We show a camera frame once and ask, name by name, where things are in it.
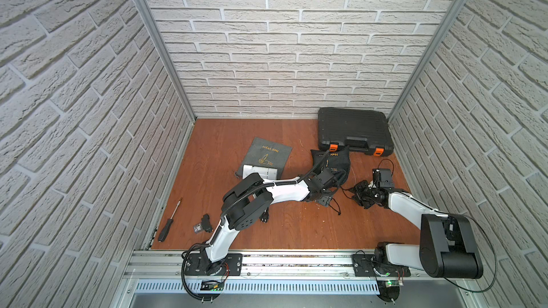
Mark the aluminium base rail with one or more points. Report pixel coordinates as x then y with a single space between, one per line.
328 272

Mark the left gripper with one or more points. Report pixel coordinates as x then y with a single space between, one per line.
332 177

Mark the black plastic tool case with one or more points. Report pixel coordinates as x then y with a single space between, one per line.
364 131

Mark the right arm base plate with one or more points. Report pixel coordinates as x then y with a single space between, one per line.
367 265

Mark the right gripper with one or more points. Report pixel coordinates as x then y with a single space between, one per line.
357 190

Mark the grey drawstring bag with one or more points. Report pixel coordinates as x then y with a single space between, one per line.
266 154

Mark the white hair dryer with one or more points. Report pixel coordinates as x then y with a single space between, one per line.
265 173

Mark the black drawstring bag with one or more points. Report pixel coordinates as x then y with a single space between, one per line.
338 163

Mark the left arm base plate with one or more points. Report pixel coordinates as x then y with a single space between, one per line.
199 265

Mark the small black adapter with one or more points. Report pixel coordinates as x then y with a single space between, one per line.
204 225

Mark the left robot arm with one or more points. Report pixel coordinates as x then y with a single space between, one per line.
249 202

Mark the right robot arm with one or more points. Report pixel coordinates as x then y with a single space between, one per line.
447 248

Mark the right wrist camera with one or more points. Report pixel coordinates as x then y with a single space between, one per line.
382 178

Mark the black screwdriver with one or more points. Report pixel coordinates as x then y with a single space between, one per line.
165 230

